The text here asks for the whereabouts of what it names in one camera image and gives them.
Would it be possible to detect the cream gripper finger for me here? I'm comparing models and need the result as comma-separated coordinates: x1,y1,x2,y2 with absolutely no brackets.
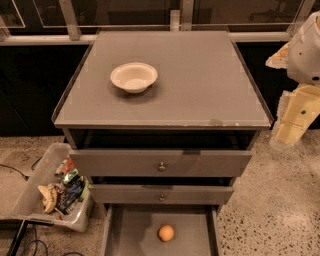
265,43,290,69
272,84,320,146

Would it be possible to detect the grey top drawer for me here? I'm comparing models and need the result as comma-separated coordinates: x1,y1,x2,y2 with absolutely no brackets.
69,149,252,177

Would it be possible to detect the white bowl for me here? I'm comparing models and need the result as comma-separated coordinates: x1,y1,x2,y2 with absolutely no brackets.
110,62,158,94

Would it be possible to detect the red snack can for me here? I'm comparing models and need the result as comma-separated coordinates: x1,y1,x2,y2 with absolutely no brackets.
55,158,75,178

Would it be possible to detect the grey bottom drawer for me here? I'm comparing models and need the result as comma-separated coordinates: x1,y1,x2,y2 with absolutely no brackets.
101,204,222,256

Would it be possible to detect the black floor cable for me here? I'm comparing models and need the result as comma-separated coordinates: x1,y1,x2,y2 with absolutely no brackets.
0,156,43,182

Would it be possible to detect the orange fruit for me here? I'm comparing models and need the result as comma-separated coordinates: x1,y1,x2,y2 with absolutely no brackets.
158,225,175,242

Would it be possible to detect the metal window frame rail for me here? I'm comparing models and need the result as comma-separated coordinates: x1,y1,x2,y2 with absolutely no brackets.
0,0,319,46

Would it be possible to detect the grey middle drawer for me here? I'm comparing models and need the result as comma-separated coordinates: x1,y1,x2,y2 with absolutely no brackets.
89,184,233,205

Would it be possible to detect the clear plastic bin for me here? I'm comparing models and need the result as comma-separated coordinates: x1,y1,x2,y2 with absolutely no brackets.
10,143,94,232

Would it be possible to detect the dark blue snack bag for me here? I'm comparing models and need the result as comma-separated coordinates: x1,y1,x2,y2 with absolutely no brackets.
55,182,84,215

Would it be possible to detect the grey drawer cabinet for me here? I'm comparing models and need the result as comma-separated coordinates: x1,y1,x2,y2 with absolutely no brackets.
51,30,275,151

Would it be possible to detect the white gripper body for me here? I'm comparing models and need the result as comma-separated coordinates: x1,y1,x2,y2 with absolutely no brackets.
287,11,320,85

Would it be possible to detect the grey drawer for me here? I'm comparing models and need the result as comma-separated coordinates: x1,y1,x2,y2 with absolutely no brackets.
69,149,252,177
101,204,222,256
89,184,233,205

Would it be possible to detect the green snack packet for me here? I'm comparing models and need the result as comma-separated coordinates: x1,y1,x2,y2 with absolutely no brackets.
62,169,78,185

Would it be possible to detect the tan crumpled wrapper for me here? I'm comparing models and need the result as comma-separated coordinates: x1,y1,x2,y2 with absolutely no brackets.
38,185,58,214

